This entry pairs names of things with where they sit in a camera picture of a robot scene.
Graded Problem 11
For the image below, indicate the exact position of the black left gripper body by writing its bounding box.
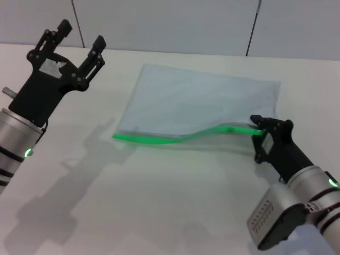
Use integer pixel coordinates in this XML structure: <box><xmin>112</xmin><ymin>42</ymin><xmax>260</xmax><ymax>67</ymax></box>
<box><xmin>8</xmin><ymin>50</ymin><xmax>89</xmax><ymax>128</ymax></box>

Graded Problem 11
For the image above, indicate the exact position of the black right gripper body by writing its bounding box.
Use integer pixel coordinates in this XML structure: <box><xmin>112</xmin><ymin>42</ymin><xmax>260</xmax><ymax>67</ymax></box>
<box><xmin>264</xmin><ymin>119</ymin><xmax>314</xmax><ymax>182</ymax></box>

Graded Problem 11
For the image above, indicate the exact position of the transparent document bag green zip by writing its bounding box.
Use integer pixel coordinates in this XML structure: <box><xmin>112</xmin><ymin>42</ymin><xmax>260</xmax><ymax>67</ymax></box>
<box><xmin>112</xmin><ymin>63</ymin><xmax>282</xmax><ymax>150</ymax></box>

